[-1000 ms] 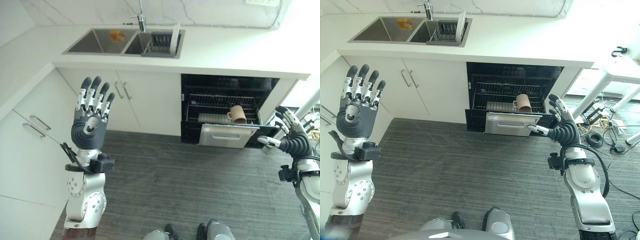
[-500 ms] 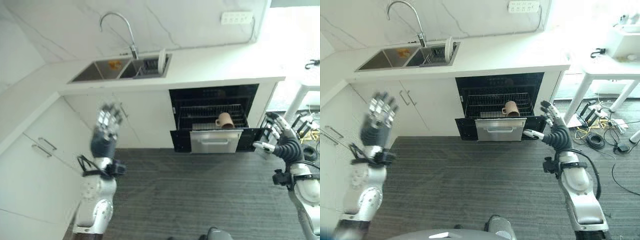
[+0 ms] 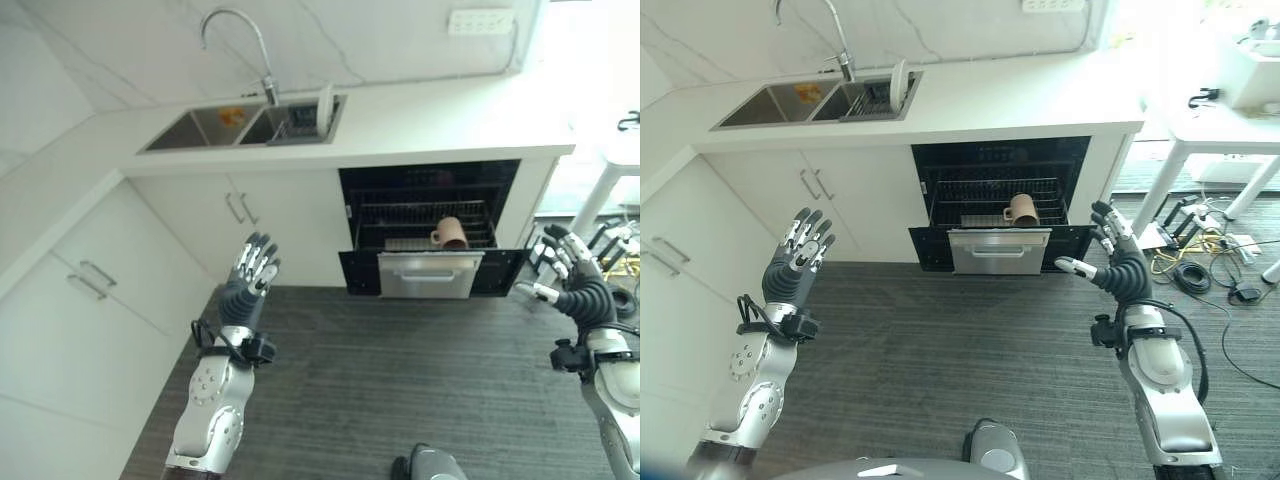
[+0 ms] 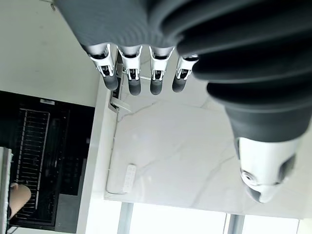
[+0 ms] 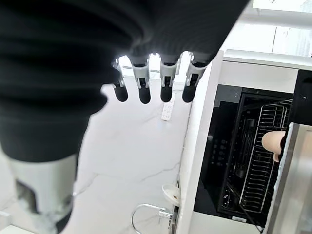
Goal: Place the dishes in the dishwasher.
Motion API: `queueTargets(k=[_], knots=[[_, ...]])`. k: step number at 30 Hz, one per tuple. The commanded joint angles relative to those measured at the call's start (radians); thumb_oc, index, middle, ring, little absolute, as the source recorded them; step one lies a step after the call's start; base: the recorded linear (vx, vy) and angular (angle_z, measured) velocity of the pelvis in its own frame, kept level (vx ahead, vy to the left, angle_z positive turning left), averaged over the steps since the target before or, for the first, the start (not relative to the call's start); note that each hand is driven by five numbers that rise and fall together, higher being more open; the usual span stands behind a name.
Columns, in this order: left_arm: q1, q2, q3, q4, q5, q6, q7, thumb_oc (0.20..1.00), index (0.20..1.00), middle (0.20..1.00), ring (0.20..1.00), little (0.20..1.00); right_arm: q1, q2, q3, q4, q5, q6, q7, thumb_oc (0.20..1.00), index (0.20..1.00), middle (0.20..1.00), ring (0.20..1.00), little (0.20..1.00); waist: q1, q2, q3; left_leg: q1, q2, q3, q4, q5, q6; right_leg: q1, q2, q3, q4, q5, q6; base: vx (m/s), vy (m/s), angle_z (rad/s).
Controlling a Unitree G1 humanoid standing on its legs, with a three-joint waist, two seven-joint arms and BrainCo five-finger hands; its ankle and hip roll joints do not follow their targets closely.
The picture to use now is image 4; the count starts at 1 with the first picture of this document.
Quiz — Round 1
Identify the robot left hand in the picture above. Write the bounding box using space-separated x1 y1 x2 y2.
55 0 312 204

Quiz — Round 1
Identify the black open dishwasher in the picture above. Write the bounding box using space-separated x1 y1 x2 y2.
0 90 96 233

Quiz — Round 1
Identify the white dishwasher door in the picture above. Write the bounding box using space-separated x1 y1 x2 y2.
0 146 13 234

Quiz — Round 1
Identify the grey window frame post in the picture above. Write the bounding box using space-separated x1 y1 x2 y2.
117 202 135 234
227 214 245 234

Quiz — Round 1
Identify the silver wire dishwasher rack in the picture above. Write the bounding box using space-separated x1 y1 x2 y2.
15 108 51 218

